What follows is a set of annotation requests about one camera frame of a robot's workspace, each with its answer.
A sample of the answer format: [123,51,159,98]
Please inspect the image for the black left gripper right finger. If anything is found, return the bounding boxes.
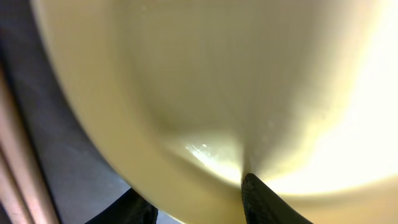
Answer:
[241,173,312,224]

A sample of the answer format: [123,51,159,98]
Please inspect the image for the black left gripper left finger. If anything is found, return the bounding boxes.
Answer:
[86,189,158,224]

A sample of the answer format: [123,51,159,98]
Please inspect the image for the yellow round plate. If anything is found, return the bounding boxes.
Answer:
[32,0,397,223]

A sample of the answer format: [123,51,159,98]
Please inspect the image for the dark brown serving tray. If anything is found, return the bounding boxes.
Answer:
[1,0,131,223]

